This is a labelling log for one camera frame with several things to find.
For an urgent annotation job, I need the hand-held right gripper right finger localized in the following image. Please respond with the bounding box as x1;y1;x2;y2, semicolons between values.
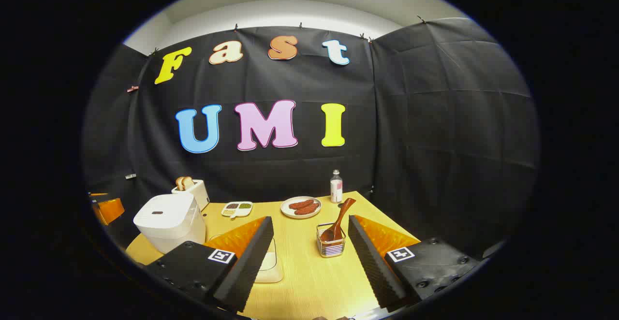
347;215;484;311

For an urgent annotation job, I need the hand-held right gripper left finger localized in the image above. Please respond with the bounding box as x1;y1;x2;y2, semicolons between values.
144;216;275;313

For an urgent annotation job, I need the white tray of rice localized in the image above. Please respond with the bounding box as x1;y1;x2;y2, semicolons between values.
255;237;284;283

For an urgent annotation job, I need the metal wire chopstick holder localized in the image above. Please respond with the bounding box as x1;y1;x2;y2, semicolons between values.
316;222;347;258

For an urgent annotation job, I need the brown wooden spoon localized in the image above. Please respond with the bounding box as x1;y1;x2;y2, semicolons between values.
320;198;357;243

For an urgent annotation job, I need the white rice cooker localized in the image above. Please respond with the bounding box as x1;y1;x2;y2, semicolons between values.
133;193;207;254

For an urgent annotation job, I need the divided dish with grains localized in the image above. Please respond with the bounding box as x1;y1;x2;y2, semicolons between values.
221;201;253;219

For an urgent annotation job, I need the white round plate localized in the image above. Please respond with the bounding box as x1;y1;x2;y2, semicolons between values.
280;196;322;219

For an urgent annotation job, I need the clear bottle pink label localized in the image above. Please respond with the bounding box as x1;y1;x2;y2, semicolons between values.
330;169;343;204

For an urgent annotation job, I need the white toaster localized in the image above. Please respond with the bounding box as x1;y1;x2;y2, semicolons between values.
172;180;210;210

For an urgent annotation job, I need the black backdrop cloth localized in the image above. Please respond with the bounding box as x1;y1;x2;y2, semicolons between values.
82;18;540;262

